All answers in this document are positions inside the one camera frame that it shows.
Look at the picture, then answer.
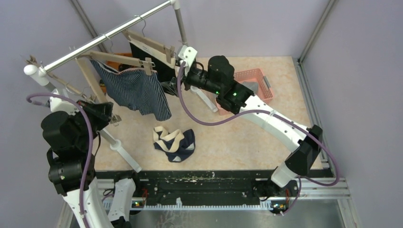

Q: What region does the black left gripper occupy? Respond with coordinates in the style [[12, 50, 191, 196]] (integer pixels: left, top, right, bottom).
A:
[[67, 98, 112, 148]]

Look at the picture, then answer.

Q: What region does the beige clip hanger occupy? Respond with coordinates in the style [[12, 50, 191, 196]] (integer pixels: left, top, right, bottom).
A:
[[25, 55, 122, 125]]

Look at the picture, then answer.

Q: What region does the black underwear beige waistband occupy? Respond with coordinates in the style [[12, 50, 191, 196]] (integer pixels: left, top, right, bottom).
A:
[[129, 40, 176, 82]]

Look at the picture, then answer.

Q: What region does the beige hanger of striped underwear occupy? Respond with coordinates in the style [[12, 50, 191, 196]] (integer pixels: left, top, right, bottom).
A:
[[77, 50, 155, 76]]

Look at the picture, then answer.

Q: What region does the beige hanger of black underwear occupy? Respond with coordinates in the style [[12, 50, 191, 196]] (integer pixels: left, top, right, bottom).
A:
[[122, 15, 176, 68]]

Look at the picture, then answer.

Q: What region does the navy white striped underwear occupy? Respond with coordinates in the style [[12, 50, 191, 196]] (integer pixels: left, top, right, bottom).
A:
[[90, 60, 172, 122]]

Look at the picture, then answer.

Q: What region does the navy underwear beige waistband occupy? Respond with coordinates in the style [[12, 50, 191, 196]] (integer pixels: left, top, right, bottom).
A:
[[153, 126, 196, 163]]

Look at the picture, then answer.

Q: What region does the grey striped underwear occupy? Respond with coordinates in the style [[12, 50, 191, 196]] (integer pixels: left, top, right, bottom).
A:
[[242, 81, 259, 95]]

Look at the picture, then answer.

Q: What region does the beige hanger of navy underwear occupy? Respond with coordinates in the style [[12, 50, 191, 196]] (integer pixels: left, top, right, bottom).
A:
[[75, 58, 108, 103]]

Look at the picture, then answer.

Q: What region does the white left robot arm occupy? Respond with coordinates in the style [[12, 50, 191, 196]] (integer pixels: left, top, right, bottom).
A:
[[41, 100, 143, 228]]

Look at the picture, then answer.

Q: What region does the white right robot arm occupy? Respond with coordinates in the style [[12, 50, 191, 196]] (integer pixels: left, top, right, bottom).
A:
[[175, 60, 326, 196]]

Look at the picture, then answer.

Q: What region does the orange wooden tray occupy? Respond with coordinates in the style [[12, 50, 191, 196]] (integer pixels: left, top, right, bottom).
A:
[[92, 52, 138, 86]]

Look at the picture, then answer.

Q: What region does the pink plastic basket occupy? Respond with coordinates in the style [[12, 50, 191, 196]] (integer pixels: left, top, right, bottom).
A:
[[224, 68, 274, 104]]

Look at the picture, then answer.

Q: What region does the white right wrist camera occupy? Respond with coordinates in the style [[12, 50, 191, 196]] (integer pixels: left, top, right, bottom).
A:
[[177, 45, 198, 76]]

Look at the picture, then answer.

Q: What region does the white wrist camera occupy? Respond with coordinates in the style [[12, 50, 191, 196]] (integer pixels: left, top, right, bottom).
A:
[[177, 45, 198, 76], [49, 88, 79, 115]]

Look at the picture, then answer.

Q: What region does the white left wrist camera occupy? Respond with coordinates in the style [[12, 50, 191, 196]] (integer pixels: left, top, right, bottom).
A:
[[49, 88, 79, 115]]

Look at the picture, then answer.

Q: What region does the silver clothes rack rail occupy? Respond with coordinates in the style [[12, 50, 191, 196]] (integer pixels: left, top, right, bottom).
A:
[[23, 0, 220, 173]]

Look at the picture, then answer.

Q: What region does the aluminium frame rail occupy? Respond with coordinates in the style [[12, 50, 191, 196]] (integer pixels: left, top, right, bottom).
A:
[[98, 178, 351, 200]]

